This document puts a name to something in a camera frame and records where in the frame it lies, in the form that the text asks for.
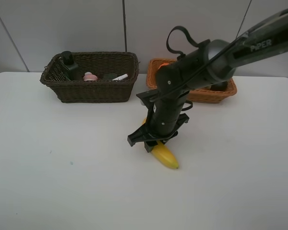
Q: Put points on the dark purple mangosteen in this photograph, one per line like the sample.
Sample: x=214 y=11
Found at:
x=222 y=86

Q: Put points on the yellow banana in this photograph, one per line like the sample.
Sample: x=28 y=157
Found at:
x=164 y=156

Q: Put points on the pink bottle white cap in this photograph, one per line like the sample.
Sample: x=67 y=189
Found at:
x=88 y=76

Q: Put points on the black plastic bottle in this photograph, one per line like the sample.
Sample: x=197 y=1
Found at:
x=70 y=68

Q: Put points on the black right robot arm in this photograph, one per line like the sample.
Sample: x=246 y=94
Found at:
x=211 y=63

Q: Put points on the black whiteboard eraser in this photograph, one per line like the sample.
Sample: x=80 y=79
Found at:
x=109 y=76

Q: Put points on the orange wicker basket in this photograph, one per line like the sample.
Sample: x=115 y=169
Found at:
x=202 y=95

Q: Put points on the white marker pink cap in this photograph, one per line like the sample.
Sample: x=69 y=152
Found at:
x=122 y=77

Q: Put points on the dark brown wicker basket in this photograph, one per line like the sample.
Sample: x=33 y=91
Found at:
x=99 y=91

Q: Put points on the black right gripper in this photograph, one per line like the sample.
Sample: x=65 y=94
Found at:
x=164 y=118

